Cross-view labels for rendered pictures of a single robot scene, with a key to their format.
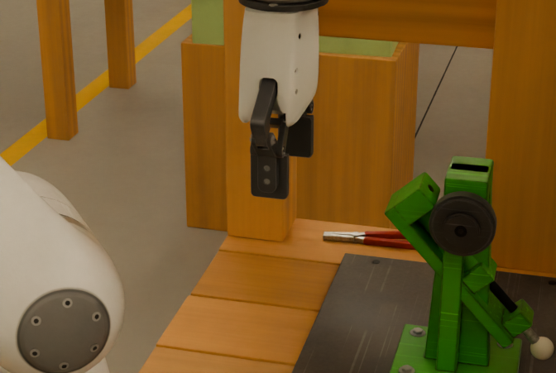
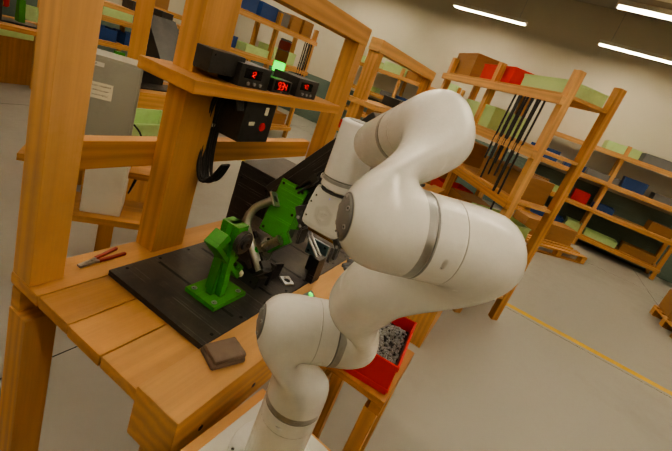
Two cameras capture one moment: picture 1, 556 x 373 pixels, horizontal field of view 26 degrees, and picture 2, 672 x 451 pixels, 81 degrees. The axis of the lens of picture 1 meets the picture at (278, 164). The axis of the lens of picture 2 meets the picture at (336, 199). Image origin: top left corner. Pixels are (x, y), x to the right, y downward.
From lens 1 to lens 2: 119 cm
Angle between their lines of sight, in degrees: 76
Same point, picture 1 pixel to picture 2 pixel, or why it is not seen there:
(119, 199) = not seen: outside the picture
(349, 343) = (176, 304)
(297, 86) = not seen: hidden behind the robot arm
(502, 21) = (174, 157)
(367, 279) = (137, 277)
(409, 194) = (224, 238)
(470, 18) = (142, 154)
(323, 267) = (102, 280)
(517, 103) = (174, 187)
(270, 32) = not seen: hidden behind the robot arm
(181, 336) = (103, 344)
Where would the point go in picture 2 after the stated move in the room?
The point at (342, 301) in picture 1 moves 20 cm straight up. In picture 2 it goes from (145, 290) to (158, 233)
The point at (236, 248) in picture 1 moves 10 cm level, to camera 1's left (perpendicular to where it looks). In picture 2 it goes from (46, 291) to (9, 309)
